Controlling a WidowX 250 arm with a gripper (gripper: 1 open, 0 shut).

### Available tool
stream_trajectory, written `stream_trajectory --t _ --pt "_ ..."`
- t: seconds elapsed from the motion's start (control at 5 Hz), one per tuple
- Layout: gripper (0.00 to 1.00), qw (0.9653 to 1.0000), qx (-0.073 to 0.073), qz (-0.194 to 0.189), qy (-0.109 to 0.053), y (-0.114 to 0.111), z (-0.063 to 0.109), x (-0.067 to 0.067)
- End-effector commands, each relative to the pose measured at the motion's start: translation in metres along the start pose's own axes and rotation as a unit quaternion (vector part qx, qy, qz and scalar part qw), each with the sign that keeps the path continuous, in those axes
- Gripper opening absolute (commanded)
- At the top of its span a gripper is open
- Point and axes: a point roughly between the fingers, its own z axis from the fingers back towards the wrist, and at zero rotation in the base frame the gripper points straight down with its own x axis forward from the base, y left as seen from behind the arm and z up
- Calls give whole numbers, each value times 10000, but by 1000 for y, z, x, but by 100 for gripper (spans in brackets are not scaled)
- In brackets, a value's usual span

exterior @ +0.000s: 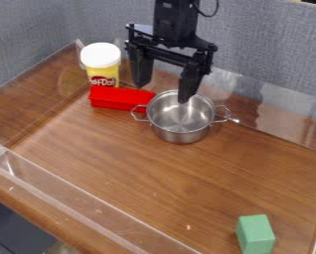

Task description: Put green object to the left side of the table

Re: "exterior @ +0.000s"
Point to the red rectangular block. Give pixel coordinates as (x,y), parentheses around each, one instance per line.
(119,98)

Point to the small steel pot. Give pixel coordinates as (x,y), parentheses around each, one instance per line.
(182,123)

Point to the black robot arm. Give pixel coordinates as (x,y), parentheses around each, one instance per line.
(175,23)

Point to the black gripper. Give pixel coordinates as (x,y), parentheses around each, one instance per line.
(147,48)

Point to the yellow Play-Doh can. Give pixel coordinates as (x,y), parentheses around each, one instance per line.
(101,59)

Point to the clear acrylic barrier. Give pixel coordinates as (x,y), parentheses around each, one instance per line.
(89,174)

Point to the green foam block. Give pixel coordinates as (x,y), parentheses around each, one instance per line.
(255,234)

